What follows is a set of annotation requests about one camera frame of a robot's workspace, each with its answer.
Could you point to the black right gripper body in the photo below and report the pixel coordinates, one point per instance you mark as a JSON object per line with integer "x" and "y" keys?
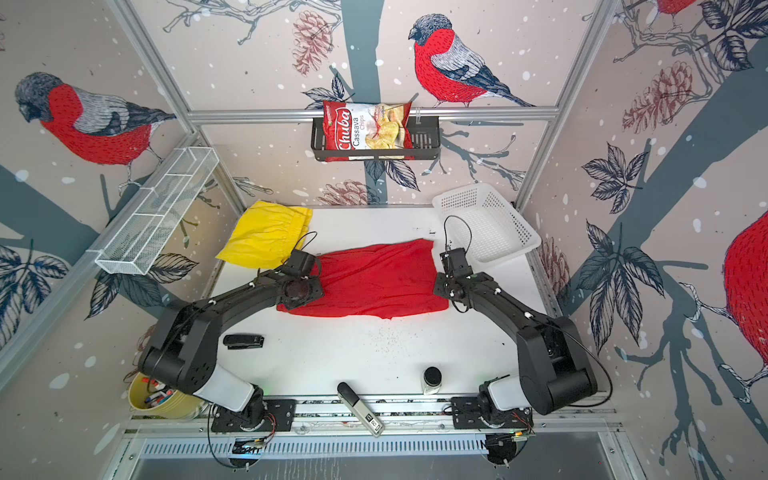
{"x": 443, "y": 284}

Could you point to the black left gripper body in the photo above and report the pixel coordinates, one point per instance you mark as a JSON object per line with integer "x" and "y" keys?
{"x": 312, "y": 288}

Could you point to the yellow shorts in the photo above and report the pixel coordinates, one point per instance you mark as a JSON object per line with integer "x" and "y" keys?
{"x": 266, "y": 235}

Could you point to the red shorts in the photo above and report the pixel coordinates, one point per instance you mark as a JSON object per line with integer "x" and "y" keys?
{"x": 384, "y": 280}

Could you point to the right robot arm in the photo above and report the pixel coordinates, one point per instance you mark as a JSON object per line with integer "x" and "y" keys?
{"x": 553, "y": 366}

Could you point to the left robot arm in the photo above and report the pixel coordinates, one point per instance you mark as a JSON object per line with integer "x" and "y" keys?
{"x": 182, "y": 351}

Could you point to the white perforated plastic basket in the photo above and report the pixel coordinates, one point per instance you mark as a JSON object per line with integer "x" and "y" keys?
{"x": 479, "y": 218}

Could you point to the small black box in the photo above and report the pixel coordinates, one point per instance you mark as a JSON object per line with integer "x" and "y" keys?
{"x": 242, "y": 341}

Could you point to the small black-lidded jar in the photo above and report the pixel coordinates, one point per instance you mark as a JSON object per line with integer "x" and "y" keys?
{"x": 431, "y": 380}

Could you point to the black silver stapler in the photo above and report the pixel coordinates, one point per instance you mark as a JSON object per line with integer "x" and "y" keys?
{"x": 359, "y": 409}

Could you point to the red cassava chips bag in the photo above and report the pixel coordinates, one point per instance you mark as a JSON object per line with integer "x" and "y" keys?
{"x": 350, "y": 127}

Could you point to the yellow cup of markers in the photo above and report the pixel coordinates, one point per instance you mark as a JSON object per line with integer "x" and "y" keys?
{"x": 153, "y": 398}

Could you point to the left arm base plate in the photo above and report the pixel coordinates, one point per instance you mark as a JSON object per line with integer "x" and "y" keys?
{"x": 273, "y": 415}

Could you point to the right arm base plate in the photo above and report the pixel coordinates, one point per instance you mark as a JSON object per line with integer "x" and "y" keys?
{"x": 467, "y": 413}

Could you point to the black wire wall basket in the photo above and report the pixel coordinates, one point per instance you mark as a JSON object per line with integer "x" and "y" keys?
{"x": 418, "y": 140}

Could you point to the white mesh wall shelf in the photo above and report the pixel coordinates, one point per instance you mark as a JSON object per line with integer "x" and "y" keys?
{"x": 162, "y": 204}

